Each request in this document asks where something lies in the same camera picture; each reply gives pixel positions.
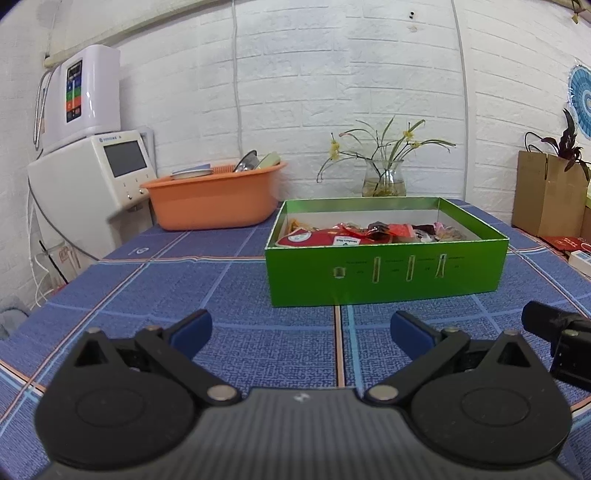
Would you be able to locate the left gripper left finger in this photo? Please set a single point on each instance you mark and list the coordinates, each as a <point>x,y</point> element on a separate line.
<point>171,352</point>

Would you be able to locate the glass vase with flowers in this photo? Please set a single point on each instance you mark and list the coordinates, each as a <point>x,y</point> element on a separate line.
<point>382,151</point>

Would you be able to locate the pale green dish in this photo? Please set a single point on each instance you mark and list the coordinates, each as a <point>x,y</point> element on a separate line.
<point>270,160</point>

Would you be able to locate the green cardboard box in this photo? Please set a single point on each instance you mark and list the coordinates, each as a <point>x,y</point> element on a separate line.
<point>454,253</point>

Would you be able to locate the dark red leafy plant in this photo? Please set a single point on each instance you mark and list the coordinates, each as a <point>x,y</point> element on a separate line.
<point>566,148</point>

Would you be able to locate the metal bowl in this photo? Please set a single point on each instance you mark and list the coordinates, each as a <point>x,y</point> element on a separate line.
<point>249,162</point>

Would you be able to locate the large red snack bag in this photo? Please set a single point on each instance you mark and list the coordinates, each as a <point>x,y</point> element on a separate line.
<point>303,238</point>

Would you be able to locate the white water purifier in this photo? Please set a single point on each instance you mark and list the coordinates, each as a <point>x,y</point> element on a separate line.
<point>82,98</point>

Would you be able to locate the small red snack packet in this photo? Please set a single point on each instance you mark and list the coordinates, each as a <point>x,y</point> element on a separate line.
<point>380,232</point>

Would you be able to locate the white appliance with screen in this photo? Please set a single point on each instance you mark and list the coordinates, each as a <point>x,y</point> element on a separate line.
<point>89,194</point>

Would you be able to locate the brown paper bag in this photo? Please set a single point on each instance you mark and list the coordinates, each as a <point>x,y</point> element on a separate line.
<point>549,201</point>

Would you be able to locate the orange plastic basin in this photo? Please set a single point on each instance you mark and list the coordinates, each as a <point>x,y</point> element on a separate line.
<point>216,201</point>

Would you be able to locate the blue round wall decoration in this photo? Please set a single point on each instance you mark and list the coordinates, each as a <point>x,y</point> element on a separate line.
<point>579,87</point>

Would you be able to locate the red booklet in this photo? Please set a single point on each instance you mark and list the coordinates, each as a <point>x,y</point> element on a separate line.
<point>566,244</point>

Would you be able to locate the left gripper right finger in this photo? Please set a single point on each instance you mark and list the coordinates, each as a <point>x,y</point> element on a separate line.
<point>431,351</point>

